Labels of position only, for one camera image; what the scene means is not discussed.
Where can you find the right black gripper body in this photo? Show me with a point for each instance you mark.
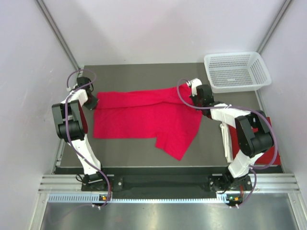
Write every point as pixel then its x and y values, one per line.
pixel 195 101

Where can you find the bright pink-red t shirt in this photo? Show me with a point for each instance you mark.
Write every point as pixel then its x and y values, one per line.
pixel 159 114

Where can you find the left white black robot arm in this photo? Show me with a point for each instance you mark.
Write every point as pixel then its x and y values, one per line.
pixel 71 126

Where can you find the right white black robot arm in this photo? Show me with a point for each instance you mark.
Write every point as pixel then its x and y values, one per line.
pixel 253 131

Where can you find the folded white t shirt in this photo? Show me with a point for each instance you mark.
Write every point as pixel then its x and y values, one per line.
pixel 227 143

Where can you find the white plastic basket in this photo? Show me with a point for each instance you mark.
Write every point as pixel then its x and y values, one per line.
pixel 236 72

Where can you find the folded dark red t shirt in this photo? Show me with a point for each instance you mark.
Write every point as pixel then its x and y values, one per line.
pixel 263 160

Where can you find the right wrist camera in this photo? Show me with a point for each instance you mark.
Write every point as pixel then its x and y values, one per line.
pixel 193 84

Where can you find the left aluminium corner post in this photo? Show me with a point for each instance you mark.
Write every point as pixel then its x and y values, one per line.
pixel 57 33

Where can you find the aluminium corner post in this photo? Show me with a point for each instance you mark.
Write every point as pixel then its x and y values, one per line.
pixel 277 19
pixel 57 33

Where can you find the right aluminium corner post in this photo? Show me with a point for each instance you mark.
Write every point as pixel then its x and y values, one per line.
pixel 277 19

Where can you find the aluminium front rail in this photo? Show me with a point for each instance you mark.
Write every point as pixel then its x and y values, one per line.
pixel 264 182

